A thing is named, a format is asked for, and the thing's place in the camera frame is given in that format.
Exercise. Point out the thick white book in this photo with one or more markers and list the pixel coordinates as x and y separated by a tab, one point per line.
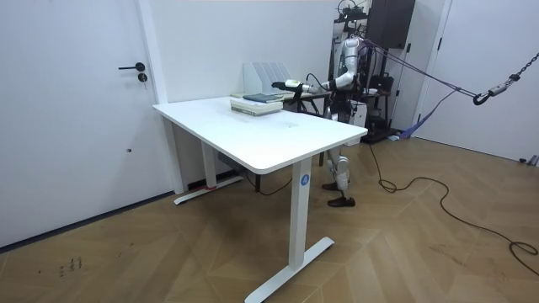
255	108

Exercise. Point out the robot body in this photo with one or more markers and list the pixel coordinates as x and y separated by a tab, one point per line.
350	54

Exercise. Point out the dark grey book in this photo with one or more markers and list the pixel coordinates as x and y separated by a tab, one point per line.
263	98

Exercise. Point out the robot legs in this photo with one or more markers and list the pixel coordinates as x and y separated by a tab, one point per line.
342	170

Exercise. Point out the black door lock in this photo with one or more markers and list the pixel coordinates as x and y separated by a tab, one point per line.
142	77

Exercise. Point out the dark wall cabinet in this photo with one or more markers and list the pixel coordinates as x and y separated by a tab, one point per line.
389	23

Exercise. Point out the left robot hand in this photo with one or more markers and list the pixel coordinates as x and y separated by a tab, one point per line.
289	84

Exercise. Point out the black storage rack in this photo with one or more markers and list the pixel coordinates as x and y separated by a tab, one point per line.
381	122

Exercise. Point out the white room door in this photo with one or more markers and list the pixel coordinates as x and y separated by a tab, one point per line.
71	139

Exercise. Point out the white box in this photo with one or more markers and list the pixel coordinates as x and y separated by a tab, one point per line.
359	118

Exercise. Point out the grey desk control box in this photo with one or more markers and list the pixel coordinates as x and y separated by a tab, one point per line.
231	163

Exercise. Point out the white standing desk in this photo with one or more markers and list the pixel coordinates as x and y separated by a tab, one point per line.
252	136

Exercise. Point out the white closet door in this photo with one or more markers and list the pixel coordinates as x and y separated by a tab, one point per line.
484	76

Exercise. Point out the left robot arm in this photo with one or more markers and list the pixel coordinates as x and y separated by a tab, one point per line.
348	76

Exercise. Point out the black bag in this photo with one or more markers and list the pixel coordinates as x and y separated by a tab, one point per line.
382	82

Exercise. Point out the white file organizer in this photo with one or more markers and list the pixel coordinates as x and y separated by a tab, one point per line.
262	76

